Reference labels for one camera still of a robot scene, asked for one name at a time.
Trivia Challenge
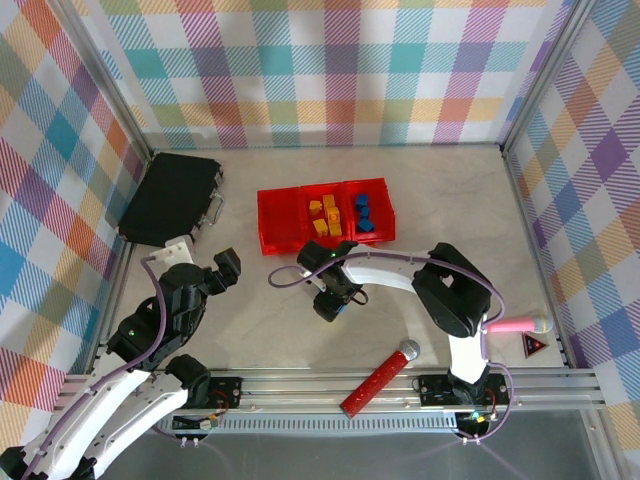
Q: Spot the red glitter toy microphone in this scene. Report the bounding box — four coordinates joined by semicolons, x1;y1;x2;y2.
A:
339;338;421;419

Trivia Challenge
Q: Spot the pink toy microphone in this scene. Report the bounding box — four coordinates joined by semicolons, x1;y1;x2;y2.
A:
487;312;554;335

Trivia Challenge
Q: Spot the red black triangle badge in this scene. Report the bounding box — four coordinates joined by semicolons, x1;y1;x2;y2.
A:
521;333;549;360

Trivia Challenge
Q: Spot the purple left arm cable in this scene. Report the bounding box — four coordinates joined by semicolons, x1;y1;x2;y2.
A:
19;255;169;474

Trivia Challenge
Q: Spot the aluminium side rail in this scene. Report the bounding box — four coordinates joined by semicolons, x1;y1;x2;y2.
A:
87;149;154;374
499;144;574;369

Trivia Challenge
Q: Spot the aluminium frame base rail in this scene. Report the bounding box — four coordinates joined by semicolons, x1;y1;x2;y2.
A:
53;368;601;416

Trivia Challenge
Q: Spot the black case with metal handle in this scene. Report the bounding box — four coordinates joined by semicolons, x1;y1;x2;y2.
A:
117;152;227;250

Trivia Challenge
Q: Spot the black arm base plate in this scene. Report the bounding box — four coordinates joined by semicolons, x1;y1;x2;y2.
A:
207;377;245;410
417;373;507;407

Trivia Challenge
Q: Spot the slotted grey cable duct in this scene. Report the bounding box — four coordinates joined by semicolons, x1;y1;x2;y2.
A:
172;417;461;434

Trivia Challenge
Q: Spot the aluminium frame post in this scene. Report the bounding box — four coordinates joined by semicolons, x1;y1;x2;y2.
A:
62;0;154;159
499;0;594;159

